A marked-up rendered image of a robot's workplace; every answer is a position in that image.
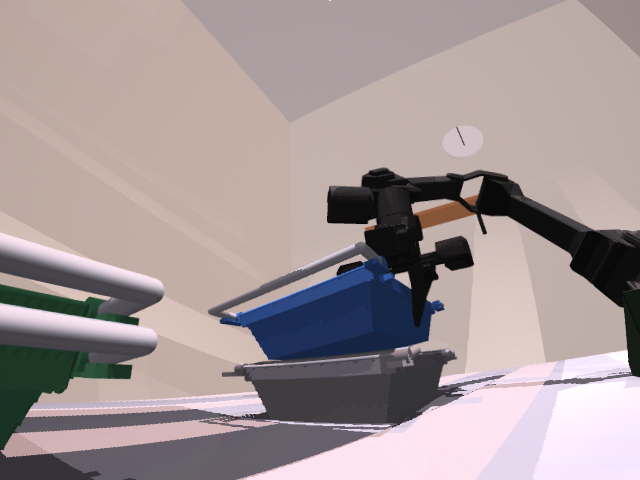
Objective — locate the blue plastic tray with grey wire bar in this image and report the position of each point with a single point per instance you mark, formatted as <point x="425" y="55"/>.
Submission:
<point x="358" y="311"/>

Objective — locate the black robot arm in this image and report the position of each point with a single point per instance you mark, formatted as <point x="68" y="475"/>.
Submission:
<point x="608" y="259"/>

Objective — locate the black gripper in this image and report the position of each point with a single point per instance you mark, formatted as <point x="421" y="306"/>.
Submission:
<point x="454" y="252"/>

